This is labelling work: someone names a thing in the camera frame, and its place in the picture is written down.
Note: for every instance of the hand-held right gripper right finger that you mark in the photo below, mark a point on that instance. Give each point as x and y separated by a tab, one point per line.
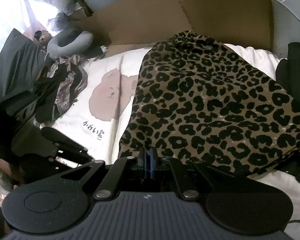
152	161

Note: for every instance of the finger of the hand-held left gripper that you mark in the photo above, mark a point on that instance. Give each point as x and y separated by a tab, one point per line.
65	142
72	161

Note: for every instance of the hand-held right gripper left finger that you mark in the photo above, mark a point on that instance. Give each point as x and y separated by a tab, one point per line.
141	160

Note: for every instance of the leopard print garment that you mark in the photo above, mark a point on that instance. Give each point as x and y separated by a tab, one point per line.
202	100

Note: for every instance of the black folded clothes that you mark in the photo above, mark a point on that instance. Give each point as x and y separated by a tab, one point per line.
297	70

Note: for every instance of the bear printed blanket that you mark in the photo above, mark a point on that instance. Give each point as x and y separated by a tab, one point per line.
75	115

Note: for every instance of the floral patterned garment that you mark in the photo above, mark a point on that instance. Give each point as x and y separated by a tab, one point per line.
75	85

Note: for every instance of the dark green pillow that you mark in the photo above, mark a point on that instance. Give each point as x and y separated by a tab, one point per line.
12	67

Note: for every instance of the grey neck pillow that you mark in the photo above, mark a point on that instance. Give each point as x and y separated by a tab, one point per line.
55	47

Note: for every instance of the dark cloth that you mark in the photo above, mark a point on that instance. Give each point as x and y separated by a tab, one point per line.
97	50

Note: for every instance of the brown teddy bear toy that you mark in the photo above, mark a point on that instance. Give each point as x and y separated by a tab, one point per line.
43	38

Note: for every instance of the clear plastic bag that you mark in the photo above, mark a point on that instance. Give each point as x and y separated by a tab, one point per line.
58	21

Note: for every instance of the white curtain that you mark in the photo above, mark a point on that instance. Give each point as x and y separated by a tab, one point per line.
10	12

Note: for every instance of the brown cardboard sheet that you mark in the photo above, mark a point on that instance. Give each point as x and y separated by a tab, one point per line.
190	7

